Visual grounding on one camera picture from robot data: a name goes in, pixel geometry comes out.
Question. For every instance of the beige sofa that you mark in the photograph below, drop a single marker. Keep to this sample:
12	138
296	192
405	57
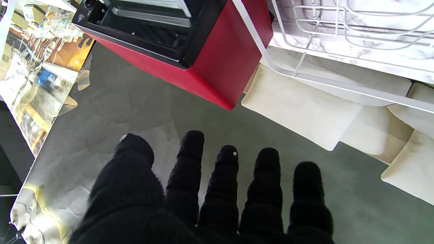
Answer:
379	157

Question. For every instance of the red toaster oven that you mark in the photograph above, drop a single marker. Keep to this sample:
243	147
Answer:
220	61

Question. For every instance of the long cream sofa seat cushion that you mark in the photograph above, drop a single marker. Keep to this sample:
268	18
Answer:
417	108

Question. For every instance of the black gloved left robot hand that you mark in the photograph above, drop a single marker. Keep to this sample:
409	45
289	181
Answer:
135	203

